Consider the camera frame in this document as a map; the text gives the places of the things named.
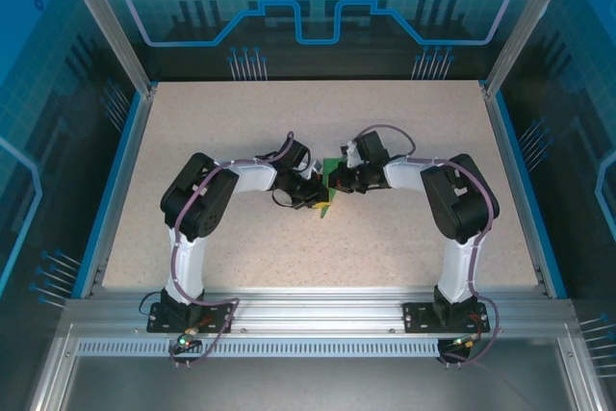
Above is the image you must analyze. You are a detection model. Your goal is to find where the green paper sheet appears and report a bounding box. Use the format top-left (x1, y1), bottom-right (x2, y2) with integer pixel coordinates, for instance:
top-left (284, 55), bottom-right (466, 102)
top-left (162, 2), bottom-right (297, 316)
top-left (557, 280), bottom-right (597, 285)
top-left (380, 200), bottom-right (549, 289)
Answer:
top-left (319, 157), bottom-right (346, 218)

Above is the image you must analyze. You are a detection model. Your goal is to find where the blue table edge strip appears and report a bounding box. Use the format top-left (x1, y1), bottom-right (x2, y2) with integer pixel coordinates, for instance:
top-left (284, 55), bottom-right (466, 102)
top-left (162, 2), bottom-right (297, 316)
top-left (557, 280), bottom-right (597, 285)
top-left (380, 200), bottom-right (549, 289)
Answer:
top-left (494, 90), bottom-right (569, 300)
top-left (70, 90), bottom-right (146, 300)

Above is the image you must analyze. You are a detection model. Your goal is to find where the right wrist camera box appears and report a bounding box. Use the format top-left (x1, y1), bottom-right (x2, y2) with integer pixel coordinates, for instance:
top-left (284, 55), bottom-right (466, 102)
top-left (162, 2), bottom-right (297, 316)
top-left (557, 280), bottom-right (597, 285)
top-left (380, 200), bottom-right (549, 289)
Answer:
top-left (340, 141), bottom-right (363, 167)

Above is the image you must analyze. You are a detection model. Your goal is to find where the aluminium mounting rail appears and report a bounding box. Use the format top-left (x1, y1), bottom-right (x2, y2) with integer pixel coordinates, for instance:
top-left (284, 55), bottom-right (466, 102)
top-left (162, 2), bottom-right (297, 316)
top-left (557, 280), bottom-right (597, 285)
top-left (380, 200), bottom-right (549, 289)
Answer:
top-left (64, 288), bottom-right (577, 335)

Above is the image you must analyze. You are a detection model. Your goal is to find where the aluminium side rail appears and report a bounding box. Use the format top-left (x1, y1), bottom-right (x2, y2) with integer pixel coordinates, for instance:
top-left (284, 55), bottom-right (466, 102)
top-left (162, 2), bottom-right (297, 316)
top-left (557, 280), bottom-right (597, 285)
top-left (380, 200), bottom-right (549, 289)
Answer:
top-left (79, 86), bottom-right (159, 299)
top-left (483, 86), bottom-right (552, 299)

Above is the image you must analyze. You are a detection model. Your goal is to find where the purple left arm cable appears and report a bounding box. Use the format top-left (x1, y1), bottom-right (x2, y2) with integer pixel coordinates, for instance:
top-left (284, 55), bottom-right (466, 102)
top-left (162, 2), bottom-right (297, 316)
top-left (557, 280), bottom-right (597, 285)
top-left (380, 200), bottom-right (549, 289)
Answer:
top-left (168, 130), bottom-right (241, 368)

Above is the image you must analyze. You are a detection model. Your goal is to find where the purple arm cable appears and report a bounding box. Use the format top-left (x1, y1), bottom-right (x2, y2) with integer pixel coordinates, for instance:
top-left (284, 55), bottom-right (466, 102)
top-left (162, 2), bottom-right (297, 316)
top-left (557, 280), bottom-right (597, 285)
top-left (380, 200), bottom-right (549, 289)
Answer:
top-left (168, 130), bottom-right (241, 368)
top-left (358, 124), bottom-right (501, 368)

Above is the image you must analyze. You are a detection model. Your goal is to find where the slotted grey cable duct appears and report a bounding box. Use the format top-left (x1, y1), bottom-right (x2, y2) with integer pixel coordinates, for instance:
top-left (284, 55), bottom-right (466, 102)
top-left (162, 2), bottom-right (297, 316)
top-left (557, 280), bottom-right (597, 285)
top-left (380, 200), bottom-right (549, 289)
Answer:
top-left (75, 339), bottom-right (442, 357)

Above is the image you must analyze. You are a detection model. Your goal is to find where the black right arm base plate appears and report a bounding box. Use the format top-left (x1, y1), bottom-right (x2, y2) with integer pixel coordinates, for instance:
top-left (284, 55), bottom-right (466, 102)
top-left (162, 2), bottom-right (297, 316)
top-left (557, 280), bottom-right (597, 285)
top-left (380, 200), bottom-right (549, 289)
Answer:
top-left (402, 301), bottom-right (491, 334)

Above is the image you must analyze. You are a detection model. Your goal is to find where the cable connector with LED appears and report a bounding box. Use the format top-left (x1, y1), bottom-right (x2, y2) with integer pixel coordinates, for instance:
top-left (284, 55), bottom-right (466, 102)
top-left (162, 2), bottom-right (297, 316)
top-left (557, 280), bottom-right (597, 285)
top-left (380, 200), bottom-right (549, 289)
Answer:
top-left (175, 326), bottom-right (201, 350)
top-left (449, 333), bottom-right (482, 350)

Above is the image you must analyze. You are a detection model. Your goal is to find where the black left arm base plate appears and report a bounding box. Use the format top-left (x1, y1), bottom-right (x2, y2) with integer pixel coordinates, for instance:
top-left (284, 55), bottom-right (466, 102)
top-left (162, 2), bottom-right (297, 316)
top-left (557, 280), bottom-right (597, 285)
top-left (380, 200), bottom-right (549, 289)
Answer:
top-left (146, 301), bottom-right (236, 334)

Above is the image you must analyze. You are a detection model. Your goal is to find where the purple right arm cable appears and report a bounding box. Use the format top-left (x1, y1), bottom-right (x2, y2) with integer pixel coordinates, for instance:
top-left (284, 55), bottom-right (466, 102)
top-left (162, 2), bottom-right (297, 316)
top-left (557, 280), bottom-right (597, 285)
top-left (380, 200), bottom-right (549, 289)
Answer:
top-left (358, 124), bottom-right (501, 368)

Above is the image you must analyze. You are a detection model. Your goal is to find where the aluminium frame post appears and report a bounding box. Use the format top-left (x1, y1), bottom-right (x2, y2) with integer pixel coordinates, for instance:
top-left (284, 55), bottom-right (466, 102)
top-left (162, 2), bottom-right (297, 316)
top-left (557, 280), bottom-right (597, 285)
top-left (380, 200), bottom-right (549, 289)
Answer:
top-left (52, 0), bottom-right (159, 99)
top-left (480, 0), bottom-right (586, 99)

